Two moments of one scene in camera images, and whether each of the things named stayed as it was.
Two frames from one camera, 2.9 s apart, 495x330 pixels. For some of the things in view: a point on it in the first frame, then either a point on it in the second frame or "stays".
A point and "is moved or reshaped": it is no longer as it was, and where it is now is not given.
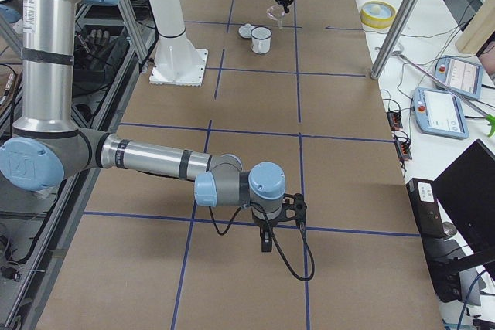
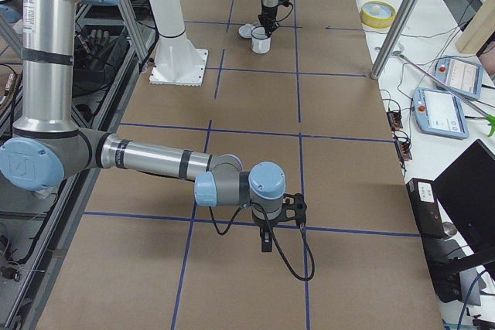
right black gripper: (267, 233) stays
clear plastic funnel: (276, 12) is moved or reshaped
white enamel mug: (261, 40) stays
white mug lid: (245, 31) stays
